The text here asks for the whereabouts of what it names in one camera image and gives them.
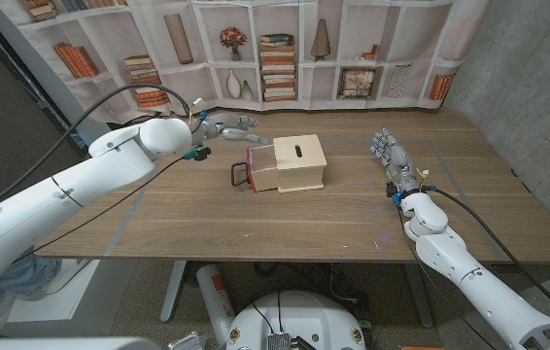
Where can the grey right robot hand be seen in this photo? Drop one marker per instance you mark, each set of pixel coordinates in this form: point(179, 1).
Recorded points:
point(399, 163)

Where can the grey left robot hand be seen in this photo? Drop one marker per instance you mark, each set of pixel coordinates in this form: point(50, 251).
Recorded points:
point(221, 127)

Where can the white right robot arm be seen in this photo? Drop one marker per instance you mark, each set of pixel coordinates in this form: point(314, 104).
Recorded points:
point(479, 287)

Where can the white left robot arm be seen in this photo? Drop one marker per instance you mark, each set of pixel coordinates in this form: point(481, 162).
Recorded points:
point(71, 194)

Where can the printed bookshelf backdrop cloth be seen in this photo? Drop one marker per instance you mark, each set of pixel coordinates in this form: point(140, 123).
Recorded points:
point(197, 82)

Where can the wooden box with slot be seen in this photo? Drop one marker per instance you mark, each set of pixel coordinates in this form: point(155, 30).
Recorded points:
point(300, 163)

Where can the grey table leg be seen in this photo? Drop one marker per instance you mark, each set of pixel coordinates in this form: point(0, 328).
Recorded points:
point(173, 291)
point(418, 296)

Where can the white roll with orange label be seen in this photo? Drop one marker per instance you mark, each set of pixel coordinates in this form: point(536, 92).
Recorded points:
point(214, 296)

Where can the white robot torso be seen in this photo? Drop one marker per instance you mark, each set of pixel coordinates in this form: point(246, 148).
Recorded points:
point(299, 321)

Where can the dark perforated panel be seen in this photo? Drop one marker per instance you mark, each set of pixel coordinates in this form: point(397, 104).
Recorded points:
point(8, 146)

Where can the person in blue jeans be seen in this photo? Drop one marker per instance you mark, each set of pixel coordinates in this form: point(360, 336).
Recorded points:
point(17, 282)

